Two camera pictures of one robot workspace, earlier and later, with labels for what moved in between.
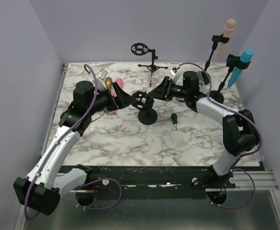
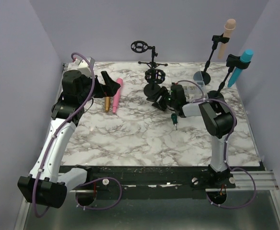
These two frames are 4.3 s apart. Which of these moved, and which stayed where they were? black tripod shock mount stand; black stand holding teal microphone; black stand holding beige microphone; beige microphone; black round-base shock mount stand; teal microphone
Moved: black round-base shock mount stand; black tripod shock mount stand
Stayed: beige microphone; black stand holding beige microphone; black stand holding teal microphone; teal microphone
